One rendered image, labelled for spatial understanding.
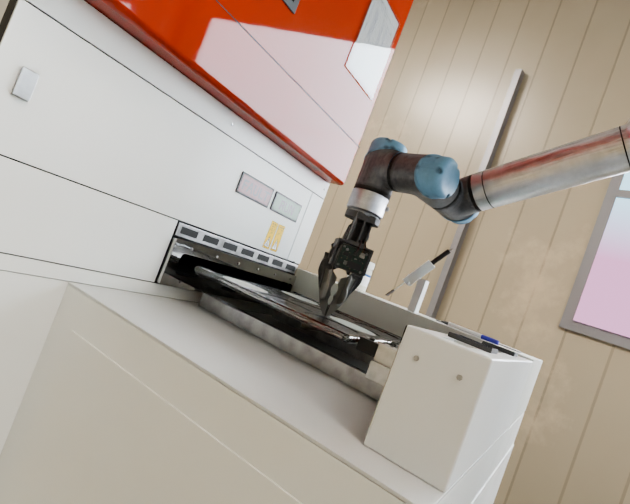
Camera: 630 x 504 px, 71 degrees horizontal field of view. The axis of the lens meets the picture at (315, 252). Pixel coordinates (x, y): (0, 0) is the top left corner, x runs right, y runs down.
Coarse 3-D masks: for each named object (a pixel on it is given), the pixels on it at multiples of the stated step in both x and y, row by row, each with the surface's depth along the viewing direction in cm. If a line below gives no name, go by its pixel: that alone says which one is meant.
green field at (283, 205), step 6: (276, 198) 107; (282, 198) 109; (276, 204) 107; (282, 204) 109; (288, 204) 111; (294, 204) 113; (276, 210) 108; (282, 210) 110; (288, 210) 112; (294, 210) 114; (288, 216) 113; (294, 216) 115
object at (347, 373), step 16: (208, 304) 91; (224, 304) 89; (240, 320) 86; (256, 320) 84; (256, 336) 84; (272, 336) 82; (288, 336) 80; (288, 352) 79; (304, 352) 78; (320, 352) 76; (320, 368) 75; (336, 368) 74; (352, 368) 73; (352, 384) 72; (368, 384) 71
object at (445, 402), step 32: (416, 352) 47; (448, 352) 45; (480, 352) 47; (416, 384) 46; (448, 384) 45; (480, 384) 43; (512, 384) 67; (384, 416) 47; (416, 416) 46; (448, 416) 44; (480, 416) 48; (512, 416) 86; (384, 448) 47; (416, 448) 45; (448, 448) 44; (480, 448) 57; (448, 480) 43
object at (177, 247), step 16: (176, 240) 85; (176, 256) 86; (208, 256) 93; (224, 256) 97; (160, 272) 85; (256, 272) 107; (272, 272) 112; (192, 288) 92; (208, 288) 96; (288, 288) 122
